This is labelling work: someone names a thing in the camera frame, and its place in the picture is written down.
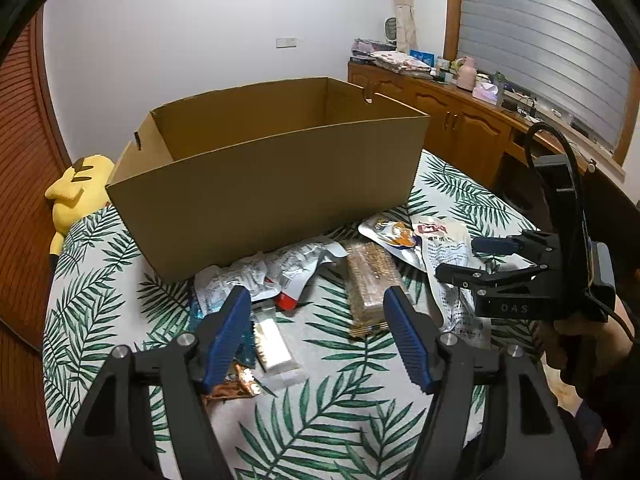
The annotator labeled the person's right hand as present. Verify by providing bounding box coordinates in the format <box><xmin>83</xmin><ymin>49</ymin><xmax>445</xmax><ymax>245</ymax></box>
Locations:
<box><xmin>534</xmin><ymin>298</ymin><xmax>639</xmax><ymax>389</ymax></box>

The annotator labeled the white long snack packet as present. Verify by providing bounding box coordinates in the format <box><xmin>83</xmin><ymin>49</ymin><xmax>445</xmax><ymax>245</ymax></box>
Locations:
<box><xmin>411</xmin><ymin>214</ymin><xmax>491</xmax><ymax>349</ymax></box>

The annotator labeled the copper foil candy wrapper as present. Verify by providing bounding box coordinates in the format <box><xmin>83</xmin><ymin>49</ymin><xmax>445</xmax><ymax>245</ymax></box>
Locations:
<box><xmin>203</xmin><ymin>363</ymin><xmax>262</xmax><ymax>402</ymax></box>

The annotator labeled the blue candy wrapper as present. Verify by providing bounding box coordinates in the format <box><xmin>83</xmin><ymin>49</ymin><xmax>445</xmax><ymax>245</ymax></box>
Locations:
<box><xmin>188</xmin><ymin>290</ymin><xmax>257</xmax><ymax>368</ymax></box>

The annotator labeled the crumpled white snack bag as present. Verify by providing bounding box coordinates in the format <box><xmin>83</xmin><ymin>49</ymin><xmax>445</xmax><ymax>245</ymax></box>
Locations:
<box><xmin>194</xmin><ymin>255</ymin><xmax>281</xmax><ymax>315</ymax></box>

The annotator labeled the palm leaf bed sheet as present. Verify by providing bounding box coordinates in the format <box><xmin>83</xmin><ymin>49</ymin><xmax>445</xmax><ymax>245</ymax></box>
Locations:
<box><xmin>41</xmin><ymin>148</ymin><xmax>566</xmax><ymax>480</ymax></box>

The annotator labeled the small white snack bar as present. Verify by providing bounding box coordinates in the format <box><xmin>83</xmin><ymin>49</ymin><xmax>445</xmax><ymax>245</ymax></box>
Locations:
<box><xmin>254</xmin><ymin>308</ymin><xmax>307</xmax><ymax>391</ymax></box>

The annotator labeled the white orange snack pouch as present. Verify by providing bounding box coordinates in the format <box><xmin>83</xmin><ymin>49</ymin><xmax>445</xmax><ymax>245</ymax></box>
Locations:
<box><xmin>358</xmin><ymin>214</ymin><xmax>426</xmax><ymax>272</ymax></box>

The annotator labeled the clear wrapped biscuit pack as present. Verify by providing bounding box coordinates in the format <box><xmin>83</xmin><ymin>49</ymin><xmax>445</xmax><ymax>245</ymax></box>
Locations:
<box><xmin>345</xmin><ymin>240</ymin><xmax>406</xmax><ymax>339</ymax></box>

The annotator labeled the wooden sideboard cabinet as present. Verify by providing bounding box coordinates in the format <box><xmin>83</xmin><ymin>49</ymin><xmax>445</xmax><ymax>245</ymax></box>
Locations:
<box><xmin>347</xmin><ymin>58</ymin><xmax>626</xmax><ymax>206</ymax></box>

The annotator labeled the crumpled white red bag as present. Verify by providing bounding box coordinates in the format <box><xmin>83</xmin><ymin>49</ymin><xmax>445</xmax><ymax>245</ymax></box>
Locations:
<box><xmin>265</xmin><ymin>236</ymin><xmax>347</xmax><ymax>311</ymax></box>

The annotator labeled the pink tissue box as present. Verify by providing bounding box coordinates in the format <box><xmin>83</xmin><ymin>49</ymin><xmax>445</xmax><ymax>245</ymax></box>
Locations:
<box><xmin>472</xmin><ymin>80</ymin><xmax>499</xmax><ymax>105</ymax></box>

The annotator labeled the brown cardboard box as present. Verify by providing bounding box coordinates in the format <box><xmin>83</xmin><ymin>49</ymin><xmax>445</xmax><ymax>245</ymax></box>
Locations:
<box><xmin>106</xmin><ymin>77</ymin><xmax>430</xmax><ymax>283</ymax></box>

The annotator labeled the pink thermos bottle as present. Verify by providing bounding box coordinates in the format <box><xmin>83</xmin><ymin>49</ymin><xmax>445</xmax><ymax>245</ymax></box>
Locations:
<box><xmin>457</xmin><ymin>56</ymin><xmax>477</xmax><ymax>92</ymax></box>

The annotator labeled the yellow Pikachu plush toy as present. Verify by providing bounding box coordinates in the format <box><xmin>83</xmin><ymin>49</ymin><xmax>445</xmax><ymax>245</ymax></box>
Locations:
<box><xmin>44</xmin><ymin>154</ymin><xmax>115</xmax><ymax>257</ymax></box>

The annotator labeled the grey window blind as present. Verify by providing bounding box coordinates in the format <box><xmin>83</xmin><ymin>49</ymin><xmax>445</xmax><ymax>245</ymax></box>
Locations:
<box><xmin>458</xmin><ymin>0</ymin><xmax>632</xmax><ymax>148</ymax></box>

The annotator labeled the folded floral clothes pile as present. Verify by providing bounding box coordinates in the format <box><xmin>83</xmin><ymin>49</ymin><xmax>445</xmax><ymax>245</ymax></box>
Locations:
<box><xmin>350</xmin><ymin>38</ymin><xmax>435</xmax><ymax>79</ymax></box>

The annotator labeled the wooden louvered wardrobe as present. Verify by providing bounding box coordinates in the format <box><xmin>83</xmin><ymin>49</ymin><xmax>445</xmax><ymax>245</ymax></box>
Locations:
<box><xmin>1</xmin><ymin>12</ymin><xmax>70</xmax><ymax>479</ymax></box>

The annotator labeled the small white fan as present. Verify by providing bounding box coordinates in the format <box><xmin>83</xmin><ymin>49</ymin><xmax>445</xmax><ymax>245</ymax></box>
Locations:
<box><xmin>384</xmin><ymin>16</ymin><xmax>397</xmax><ymax>44</ymax></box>

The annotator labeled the cream curtain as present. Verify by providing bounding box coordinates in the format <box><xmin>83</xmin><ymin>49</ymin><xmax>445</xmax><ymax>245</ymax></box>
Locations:
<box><xmin>376</xmin><ymin>0</ymin><xmax>419</xmax><ymax>53</ymax></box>

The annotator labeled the black cable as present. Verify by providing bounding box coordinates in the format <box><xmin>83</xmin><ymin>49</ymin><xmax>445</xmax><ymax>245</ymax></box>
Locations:
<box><xmin>523</xmin><ymin>121</ymin><xmax>637</xmax><ymax>346</ymax></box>

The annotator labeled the white wall switch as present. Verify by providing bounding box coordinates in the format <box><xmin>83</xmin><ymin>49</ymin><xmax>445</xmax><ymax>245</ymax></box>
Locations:
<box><xmin>276</xmin><ymin>37</ymin><xmax>297</xmax><ymax>49</ymax></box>

